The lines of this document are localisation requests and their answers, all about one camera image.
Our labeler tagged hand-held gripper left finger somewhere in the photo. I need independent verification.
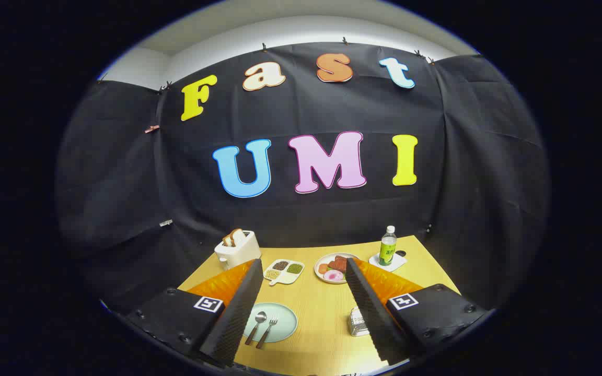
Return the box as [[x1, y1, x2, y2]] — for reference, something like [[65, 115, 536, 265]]
[[126, 258, 264, 369]]

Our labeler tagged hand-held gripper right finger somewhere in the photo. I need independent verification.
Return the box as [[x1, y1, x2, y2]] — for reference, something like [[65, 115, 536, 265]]
[[345, 257, 490, 366]]

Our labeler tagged metal spoon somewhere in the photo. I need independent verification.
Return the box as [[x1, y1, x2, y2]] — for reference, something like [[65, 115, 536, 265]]
[[245, 311, 268, 346]]

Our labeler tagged metal fork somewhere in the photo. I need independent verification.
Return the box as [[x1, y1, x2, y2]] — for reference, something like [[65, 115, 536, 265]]
[[256, 313, 279, 349]]

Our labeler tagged light green round plate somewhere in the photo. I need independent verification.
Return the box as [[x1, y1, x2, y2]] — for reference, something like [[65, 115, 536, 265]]
[[242, 302, 298, 344]]

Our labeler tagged white square coaster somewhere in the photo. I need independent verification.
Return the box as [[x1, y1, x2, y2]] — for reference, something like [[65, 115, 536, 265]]
[[368, 252, 408, 273]]

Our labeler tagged white oval food plate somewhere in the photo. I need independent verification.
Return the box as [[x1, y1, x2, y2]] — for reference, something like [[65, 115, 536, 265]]
[[314, 253, 362, 284]]

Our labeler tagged white toaster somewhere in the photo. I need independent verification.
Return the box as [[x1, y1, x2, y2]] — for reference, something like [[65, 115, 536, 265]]
[[214, 230, 262, 271]]

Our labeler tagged white divided bean dish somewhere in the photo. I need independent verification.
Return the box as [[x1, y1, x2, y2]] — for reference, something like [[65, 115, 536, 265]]
[[263, 259, 305, 286]]

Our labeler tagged green label drink bottle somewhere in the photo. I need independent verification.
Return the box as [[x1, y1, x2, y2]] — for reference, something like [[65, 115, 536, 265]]
[[379, 226, 398, 266]]

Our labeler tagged metal wire cutlery holder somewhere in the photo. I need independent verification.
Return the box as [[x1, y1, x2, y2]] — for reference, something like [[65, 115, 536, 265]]
[[348, 307, 369, 337]]

